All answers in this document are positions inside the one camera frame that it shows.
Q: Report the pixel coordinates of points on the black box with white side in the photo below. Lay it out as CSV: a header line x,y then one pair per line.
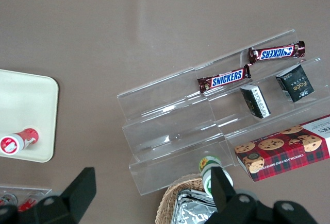
x,y
255,101

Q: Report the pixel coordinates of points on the beige plastic serving tray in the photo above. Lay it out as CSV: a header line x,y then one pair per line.
x,y
28,105

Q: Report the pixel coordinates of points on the oval wicker basket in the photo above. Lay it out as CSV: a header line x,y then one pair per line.
x,y
170,195

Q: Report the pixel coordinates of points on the clear acrylic stepped shelf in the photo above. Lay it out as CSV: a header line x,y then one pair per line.
x,y
167,126

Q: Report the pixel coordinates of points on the green-lidded white bottle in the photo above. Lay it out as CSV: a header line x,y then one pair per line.
x,y
206,167

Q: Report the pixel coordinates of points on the snickers bar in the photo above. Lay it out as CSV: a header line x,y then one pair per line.
x,y
276,52
224,79

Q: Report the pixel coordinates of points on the clear acrylic bottle rack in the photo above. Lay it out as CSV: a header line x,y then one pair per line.
x,y
23,191

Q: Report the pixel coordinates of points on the red tartan cookie box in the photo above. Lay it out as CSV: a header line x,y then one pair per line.
x,y
283,149

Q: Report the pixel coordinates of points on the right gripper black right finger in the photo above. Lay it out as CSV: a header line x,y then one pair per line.
x,y
239,208

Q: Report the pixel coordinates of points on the red and white yogurt cup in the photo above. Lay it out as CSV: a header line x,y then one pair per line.
x,y
23,139

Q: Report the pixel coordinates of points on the black box with gold print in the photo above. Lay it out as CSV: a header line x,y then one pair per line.
x,y
296,83

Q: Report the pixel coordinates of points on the stack of foil containers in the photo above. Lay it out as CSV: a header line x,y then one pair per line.
x,y
190,208

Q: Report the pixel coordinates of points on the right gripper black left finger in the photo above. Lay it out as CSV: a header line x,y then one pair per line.
x,y
69,198

